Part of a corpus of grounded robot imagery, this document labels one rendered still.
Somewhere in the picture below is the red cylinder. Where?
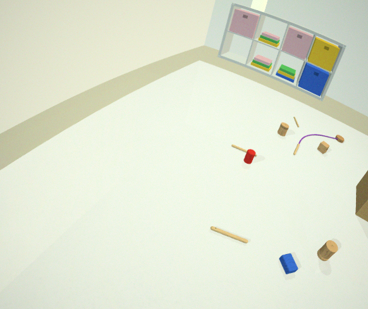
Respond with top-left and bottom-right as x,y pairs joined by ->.
243,149 -> 256,164

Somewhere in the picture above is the round wooden button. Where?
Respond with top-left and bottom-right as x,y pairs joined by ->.
335,135 -> 344,143

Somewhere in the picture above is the small blue block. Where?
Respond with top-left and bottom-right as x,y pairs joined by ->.
279,253 -> 298,274

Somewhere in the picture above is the brown wooden cylinder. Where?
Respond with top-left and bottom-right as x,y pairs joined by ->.
317,240 -> 338,261

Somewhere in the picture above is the tan wooden cylinder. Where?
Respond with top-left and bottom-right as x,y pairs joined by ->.
277,123 -> 289,136

